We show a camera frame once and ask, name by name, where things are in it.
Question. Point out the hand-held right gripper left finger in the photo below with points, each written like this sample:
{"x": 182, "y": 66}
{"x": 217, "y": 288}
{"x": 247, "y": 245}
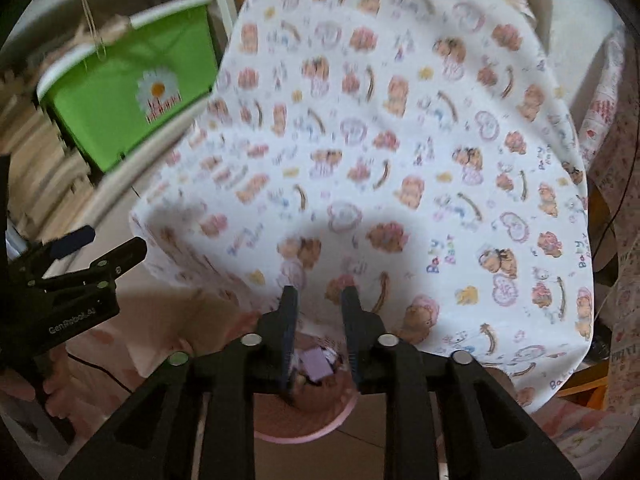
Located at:
{"x": 287, "y": 330}

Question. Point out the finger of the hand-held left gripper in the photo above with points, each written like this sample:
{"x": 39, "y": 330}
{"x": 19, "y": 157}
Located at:
{"x": 75, "y": 242}
{"x": 120, "y": 255}

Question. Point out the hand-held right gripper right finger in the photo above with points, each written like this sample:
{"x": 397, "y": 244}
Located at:
{"x": 352, "y": 330}

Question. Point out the small colourful patterned box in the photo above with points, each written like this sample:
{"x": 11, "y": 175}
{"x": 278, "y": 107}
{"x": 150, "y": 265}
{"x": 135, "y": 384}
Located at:
{"x": 317, "y": 364}

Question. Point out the pink plastic basket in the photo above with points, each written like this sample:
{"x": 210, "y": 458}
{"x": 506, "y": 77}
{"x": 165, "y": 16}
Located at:
{"x": 310, "y": 415}

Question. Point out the person's left hand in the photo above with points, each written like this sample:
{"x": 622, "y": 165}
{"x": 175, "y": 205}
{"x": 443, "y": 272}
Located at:
{"x": 15, "y": 382}

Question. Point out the pink patterned floor mat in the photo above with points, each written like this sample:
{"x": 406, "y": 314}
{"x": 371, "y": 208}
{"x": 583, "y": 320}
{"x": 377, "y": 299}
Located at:
{"x": 155, "y": 320}

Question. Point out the stack of old books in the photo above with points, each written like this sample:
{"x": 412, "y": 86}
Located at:
{"x": 35, "y": 160}

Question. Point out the white shelf cabinet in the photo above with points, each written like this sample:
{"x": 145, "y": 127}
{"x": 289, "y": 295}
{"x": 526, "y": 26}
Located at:
{"x": 140, "y": 156}

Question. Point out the green plastic bin white rim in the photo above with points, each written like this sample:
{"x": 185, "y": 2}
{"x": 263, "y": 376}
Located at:
{"x": 110, "y": 125}

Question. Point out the bear printed blanket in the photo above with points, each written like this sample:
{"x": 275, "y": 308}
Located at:
{"x": 400, "y": 160}

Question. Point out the pink patterned cloth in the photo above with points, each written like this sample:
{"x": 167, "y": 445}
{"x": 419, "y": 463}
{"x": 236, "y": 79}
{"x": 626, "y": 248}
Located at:
{"x": 615, "y": 185}

